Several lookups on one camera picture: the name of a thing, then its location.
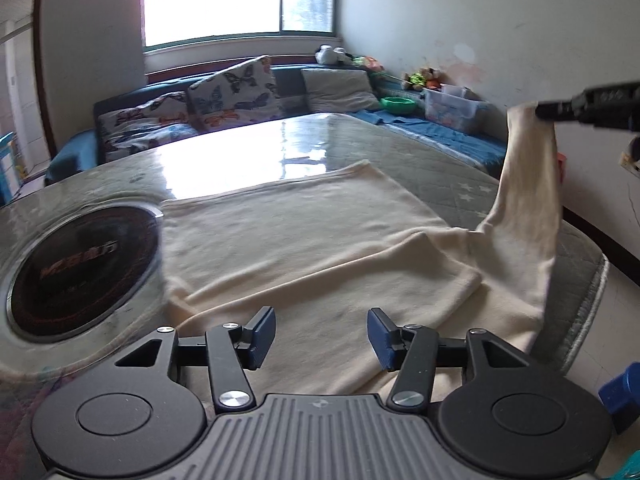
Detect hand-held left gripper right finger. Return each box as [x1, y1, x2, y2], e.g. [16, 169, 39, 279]
[366, 308, 531, 415]

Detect cream long-sleeve garment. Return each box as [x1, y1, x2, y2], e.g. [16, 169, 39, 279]
[159, 102, 565, 395]

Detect window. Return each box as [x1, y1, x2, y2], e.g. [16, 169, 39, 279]
[141, 0, 343, 56]

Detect colourful plush toys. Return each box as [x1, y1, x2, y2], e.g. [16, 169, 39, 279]
[402, 67, 445, 92]

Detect white plush toy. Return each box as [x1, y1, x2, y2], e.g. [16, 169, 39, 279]
[315, 44, 353, 66]

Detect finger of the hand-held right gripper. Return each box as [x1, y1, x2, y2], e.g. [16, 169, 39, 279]
[535, 79, 640, 134]

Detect green plastic bowl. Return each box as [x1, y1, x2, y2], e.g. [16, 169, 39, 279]
[380, 96, 418, 115]

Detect butterfly print cushion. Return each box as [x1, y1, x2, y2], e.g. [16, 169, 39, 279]
[187, 55, 283, 133]
[97, 91, 201, 165]

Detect round black induction cooktop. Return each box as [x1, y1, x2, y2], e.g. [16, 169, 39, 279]
[5, 203, 166, 343]

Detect clear plastic storage box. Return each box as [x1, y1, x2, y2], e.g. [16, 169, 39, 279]
[422, 84, 491, 136]

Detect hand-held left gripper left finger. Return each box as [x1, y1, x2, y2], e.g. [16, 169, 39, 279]
[114, 306, 277, 412]

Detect blue blanket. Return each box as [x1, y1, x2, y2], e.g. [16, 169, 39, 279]
[352, 107, 511, 173]

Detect blue plastic stool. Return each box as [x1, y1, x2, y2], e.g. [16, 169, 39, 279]
[598, 366, 640, 435]

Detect grey pillow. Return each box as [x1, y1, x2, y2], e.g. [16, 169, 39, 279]
[301, 67, 382, 114]

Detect blue sofa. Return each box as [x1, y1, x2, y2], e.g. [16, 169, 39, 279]
[44, 63, 511, 187]

